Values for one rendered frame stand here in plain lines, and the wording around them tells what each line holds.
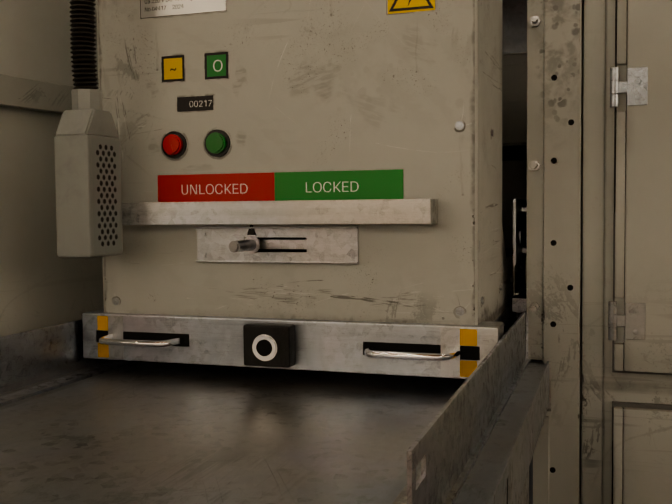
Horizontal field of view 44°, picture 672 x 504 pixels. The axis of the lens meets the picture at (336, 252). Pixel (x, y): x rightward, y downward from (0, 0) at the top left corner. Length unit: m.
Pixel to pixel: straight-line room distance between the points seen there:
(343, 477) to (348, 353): 0.32
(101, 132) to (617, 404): 0.74
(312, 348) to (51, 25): 0.62
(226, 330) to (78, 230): 0.21
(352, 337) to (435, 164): 0.22
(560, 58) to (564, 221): 0.22
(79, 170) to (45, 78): 0.29
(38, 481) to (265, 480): 0.18
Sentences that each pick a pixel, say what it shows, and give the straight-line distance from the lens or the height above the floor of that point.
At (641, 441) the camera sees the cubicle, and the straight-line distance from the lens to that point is 1.18.
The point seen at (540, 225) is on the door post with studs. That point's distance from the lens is 1.16.
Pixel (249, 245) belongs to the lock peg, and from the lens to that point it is 1.00.
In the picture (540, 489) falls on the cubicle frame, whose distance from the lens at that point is 1.22.
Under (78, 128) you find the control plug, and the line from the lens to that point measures 1.02.
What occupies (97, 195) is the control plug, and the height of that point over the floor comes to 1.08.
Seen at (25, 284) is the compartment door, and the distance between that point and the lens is 1.24.
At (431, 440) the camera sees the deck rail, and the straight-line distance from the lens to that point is 0.57.
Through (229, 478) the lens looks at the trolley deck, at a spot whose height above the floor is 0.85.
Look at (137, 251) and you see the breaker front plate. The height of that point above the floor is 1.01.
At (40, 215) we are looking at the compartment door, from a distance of 1.26.
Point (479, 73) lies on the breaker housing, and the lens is 0.98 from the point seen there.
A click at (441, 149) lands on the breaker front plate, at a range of 0.96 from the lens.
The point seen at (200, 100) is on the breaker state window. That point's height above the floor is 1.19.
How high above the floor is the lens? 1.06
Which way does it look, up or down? 3 degrees down
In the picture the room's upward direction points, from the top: 1 degrees counter-clockwise
